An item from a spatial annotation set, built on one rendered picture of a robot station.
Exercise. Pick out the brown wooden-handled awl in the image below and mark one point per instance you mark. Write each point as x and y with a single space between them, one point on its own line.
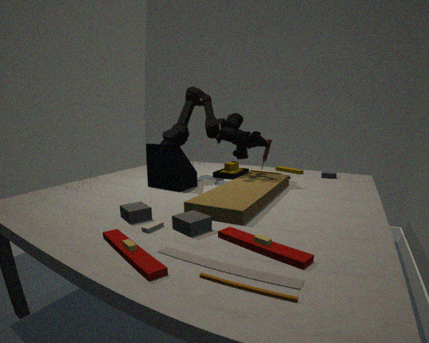
267 150

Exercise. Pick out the beige flat block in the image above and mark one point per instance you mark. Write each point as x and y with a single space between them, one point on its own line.
152 227

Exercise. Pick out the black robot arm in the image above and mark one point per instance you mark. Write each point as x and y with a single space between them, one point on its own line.
179 132

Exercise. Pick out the thin grey flat strip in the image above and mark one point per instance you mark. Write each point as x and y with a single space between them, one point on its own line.
234 270

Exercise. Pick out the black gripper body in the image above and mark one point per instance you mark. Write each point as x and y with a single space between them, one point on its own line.
241 137

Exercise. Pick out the red flat bar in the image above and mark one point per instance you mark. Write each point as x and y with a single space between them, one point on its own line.
265 246
142 261

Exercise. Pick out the yellow flat bar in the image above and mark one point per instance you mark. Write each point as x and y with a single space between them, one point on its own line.
290 170

